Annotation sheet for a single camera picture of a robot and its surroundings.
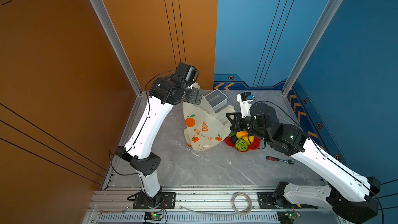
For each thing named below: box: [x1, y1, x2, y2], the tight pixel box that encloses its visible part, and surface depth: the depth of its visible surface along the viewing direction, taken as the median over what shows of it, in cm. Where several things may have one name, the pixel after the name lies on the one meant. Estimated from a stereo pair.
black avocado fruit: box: [230, 134, 238, 145], surface depth 91 cm
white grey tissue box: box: [204, 89, 229, 114], surface depth 113 cm
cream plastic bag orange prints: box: [182, 82, 235, 151], surface depth 82 cm
